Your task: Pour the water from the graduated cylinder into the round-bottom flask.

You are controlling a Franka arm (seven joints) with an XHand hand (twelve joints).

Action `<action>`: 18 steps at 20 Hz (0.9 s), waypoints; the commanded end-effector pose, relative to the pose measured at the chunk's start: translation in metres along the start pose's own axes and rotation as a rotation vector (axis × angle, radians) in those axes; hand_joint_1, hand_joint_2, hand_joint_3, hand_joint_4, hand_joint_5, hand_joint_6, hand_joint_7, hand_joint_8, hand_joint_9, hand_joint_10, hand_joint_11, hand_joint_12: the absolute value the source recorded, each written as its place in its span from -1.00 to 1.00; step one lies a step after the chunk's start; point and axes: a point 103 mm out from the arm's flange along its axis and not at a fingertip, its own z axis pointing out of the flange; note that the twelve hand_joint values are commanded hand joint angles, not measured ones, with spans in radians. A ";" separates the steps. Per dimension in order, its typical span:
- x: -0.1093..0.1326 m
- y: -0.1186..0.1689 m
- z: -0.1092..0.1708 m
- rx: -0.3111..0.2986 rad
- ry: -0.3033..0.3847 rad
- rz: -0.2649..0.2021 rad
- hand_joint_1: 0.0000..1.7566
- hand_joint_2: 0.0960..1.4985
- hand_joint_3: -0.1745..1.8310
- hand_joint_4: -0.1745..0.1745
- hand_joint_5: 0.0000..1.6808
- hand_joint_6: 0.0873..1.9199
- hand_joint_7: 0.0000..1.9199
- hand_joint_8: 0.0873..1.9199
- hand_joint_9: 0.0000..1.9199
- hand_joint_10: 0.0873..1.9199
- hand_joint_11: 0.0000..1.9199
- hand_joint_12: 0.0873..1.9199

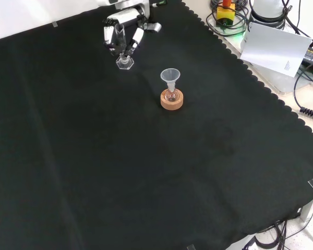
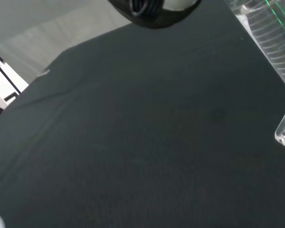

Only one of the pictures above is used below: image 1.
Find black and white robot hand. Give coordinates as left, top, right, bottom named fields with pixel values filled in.
left=103, top=2, right=163, bottom=59

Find clear graduated cylinder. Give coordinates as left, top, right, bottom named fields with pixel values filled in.
left=114, top=23, right=135, bottom=71

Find round-bottom glass flask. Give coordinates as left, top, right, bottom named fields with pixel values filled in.
left=164, top=86, right=179, bottom=103

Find clear plastic funnel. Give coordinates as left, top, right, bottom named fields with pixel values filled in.
left=160, top=68, right=182, bottom=91

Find yellow stop button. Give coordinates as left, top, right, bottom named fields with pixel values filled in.
left=215, top=0, right=236, bottom=27

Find black cloth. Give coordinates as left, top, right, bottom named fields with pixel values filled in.
left=0, top=0, right=313, bottom=250

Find white card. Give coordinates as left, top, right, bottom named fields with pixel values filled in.
left=239, top=21, right=313, bottom=78

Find pale board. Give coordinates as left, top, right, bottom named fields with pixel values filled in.
left=240, top=33, right=303, bottom=95

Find cork ring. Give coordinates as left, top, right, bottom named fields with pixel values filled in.
left=160, top=89, right=185, bottom=111

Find black cable bundle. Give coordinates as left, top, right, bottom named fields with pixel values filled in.
left=205, top=0, right=252, bottom=38

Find black coiled cable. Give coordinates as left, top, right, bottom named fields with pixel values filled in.
left=299, top=106, right=313, bottom=121

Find black floor cables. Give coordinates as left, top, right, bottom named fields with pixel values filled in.
left=242, top=219, right=313, bottom=250

